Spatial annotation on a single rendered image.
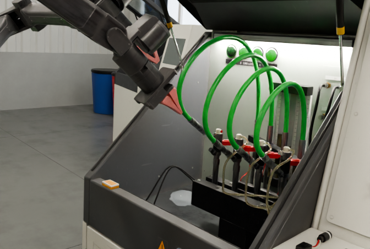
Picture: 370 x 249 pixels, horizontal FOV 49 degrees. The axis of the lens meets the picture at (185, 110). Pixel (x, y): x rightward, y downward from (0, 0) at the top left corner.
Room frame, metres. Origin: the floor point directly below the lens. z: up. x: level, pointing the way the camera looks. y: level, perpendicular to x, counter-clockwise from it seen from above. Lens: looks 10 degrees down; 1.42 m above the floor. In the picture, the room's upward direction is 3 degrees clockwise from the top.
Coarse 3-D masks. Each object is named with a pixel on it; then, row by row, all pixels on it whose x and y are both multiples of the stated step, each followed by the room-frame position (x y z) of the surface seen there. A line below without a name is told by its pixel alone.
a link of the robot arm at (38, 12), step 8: (16, 0) 1.34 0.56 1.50; (24, 0) 1.31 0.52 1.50; (24, 8) 1.30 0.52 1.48; (32, 8) 1.28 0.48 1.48; (40, 8) 1.24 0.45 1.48; (24, 16) 1.31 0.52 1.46; (32, 16) 1.27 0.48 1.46; (40, 16) 1.22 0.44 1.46; (48, 16) 1.18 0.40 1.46; (56, 16) 1.15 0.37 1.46; (32, 24) 1.31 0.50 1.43; (40, 24) 1.34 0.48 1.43; (48, 24) 1.23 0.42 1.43; (56, 24) 1.19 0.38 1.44; (64, 24) 1.15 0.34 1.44
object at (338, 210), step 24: (360, 24) 1.03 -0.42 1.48; (360, 48) 1.02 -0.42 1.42; (360, 72) 0.99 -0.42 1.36; (360, 96) 0.98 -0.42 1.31; (336, 120) 1.00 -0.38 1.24; (360, 120) 0.96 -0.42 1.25; (336, 144) 0.98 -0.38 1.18; (360, 144) 0.94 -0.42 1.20; (336, 168) 0.96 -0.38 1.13; (360, 168) 0.92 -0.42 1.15; (336, 192) 0.94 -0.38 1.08; (360, 192) 0.90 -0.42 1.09; (336, 216) 0.92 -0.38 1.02; (360, 216) 0.88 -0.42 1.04; (360, 240) 0.87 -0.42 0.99
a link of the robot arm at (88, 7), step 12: (48, 0) 0.74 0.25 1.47; (60, 0) 0.75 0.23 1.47; (72, 0) 0.76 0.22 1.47; (84, 0) 0.78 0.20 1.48; (60, 12) 0.76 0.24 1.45; (72, 12) 0.77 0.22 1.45; (84, 12) 0.78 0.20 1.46; (96, 12) 0.78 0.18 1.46; (72, 24) 0.78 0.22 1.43; (84, 24) 0.78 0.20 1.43; (96, 24) 0.79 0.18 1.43; (108, 24) 0.80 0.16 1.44; (120, 24) 0.82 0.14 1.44; (96, 36) 0.79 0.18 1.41; (108, 48) 0.81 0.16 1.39
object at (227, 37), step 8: (216, 40) 1.19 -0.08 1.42; (240, 40) 1.27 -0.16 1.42; (200, 48) 1.15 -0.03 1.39; (248, 48) 1.30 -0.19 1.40; (192, 56) 1.14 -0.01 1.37; (256, 64) 1.34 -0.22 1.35; (184, 72) 1.11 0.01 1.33; (256, 80) 1.36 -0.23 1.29; (184, 112) 1.12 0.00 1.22; (256, 112) 1.37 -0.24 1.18; (256, 120) 1.36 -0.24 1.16
